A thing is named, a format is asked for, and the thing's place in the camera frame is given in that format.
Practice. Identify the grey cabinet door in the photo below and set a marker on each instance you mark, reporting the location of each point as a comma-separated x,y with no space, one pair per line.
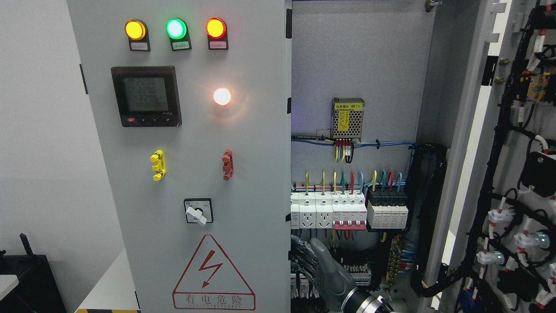
250,209
492,246

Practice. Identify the dark grey robot hand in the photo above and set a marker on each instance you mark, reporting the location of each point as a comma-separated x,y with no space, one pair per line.
331,280

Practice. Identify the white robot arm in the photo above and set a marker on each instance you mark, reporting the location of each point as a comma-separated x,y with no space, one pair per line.
361,301

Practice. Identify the metal mesh power supply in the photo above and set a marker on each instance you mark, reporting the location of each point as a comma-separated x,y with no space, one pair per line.
347,118

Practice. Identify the white rotary selector switch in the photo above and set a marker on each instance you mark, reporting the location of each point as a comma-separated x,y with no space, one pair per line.
198,210

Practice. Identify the red electric danger sticker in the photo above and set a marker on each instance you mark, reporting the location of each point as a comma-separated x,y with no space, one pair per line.
211,281

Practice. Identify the green indicator light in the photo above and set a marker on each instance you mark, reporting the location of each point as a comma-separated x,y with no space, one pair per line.
178,33

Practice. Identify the relay terminal row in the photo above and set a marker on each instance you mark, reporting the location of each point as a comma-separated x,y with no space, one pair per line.
302,288

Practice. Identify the brass ground bus bar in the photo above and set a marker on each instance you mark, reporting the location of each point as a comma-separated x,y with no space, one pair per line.
394,261

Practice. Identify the white socket modules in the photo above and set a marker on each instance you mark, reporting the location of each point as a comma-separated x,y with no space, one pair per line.
311,211

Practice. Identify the black white surge protector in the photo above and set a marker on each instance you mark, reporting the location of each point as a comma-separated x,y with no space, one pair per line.
387,210

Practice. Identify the white glowing indicator light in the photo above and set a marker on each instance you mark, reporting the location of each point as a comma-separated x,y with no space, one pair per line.
222,96

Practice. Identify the yellow test terminal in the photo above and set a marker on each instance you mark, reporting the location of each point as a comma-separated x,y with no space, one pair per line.
158,165

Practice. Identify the red handled circuit breaker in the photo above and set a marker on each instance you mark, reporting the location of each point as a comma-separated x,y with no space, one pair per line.
349,212

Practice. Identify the red test terminal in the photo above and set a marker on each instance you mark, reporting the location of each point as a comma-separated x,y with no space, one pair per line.
228,164

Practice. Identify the yellow indicator light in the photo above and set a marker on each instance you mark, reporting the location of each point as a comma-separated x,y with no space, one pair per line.
137,33

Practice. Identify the red indicator light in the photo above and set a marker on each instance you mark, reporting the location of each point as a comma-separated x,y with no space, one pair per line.
217,34

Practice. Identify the black digital power meter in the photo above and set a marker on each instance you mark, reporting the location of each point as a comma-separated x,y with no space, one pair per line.
147,96

